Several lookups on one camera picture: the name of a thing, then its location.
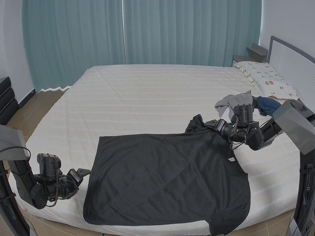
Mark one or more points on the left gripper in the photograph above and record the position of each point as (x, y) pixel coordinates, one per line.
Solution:
(72, 179)

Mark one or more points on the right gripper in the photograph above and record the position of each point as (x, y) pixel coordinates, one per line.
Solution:
(225, 128)

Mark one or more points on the black T-shirt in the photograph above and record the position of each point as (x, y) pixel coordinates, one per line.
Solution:
(160, 181)

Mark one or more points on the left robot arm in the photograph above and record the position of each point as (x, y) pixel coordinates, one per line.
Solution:
(24, 181)

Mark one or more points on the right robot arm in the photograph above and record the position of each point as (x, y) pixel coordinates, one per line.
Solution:
(292, 126)

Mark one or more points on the bed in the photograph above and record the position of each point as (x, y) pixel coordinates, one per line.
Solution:
(147, 102)

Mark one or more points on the grey garment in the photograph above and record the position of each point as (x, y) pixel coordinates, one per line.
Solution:
(236, 98)

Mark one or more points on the black garment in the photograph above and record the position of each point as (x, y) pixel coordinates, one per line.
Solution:
(255, 102)

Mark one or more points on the dark blue garment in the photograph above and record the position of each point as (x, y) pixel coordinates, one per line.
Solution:
(268, 104)

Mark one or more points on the white printed pillow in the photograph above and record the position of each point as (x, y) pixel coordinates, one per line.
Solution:
(265, 77)

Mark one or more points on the grey bedside table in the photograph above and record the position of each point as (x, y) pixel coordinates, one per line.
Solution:
(256, 49)

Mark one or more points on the blue-green curtain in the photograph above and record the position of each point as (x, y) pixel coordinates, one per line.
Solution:
(192, 23)
(73, 33)

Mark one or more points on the black chest of drawers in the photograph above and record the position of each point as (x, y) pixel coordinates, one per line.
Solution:
(6, 97)

